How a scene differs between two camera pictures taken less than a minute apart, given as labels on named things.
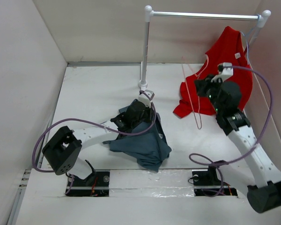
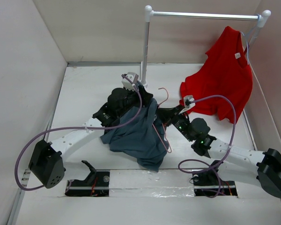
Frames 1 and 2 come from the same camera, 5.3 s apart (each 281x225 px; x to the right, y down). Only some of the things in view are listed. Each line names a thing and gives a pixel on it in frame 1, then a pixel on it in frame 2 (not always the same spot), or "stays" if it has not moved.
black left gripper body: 145,117 -> 133,100
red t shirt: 228,48 stays
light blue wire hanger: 246,36 stays
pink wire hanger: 199,128 -> 163,127
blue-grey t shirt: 150,149 stays
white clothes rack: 148,13 stays
